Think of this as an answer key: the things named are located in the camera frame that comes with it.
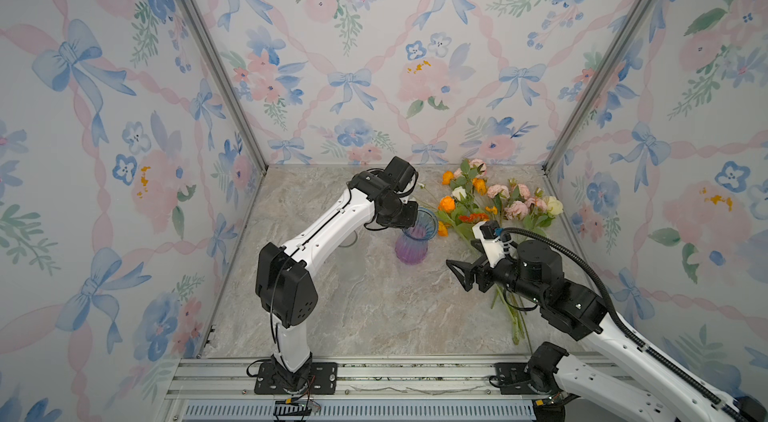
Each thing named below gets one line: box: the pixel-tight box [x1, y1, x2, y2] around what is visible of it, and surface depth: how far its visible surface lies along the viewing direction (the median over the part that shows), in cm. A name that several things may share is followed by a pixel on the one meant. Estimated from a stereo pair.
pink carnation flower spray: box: [454, 158, 511, 208], surface depth 115 cm
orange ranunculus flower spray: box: [436, 170, 499, 239], surface depth 109 cm
